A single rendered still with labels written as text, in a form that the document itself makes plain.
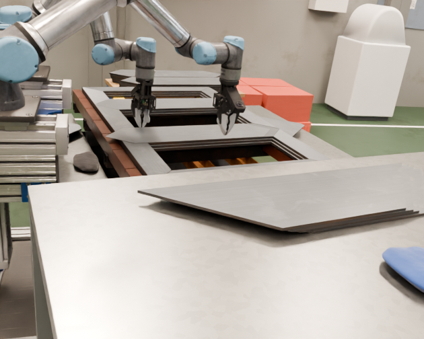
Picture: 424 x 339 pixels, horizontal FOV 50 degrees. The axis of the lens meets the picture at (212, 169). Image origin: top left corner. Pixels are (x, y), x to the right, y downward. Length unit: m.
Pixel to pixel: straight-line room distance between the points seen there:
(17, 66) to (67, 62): 4.40
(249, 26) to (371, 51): 1.49
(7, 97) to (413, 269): 1.12
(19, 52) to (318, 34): 5.33
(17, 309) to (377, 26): 4.91
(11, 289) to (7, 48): 1.11
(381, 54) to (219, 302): 5.37
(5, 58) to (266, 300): 0.89
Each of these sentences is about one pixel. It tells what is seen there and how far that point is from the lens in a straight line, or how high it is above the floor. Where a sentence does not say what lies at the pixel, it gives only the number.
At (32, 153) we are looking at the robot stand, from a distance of 1.45.
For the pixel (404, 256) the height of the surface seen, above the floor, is 1.08.
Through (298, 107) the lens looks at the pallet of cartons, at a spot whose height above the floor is 0.31.
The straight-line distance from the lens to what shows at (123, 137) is 1.78.
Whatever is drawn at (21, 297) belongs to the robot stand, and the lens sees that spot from 2.01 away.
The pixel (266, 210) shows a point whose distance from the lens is 0.82.
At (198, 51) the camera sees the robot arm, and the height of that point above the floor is 1.21.
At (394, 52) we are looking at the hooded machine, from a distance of 5.97.
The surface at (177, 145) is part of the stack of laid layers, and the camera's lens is 1.78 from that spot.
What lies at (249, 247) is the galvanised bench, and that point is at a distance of 0.75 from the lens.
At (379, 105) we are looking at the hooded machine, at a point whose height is 0.21.
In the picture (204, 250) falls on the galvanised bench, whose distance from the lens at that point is 0.72.
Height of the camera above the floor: 1.44
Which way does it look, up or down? 23 degrees down
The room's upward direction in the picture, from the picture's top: 6 degrees clockwise
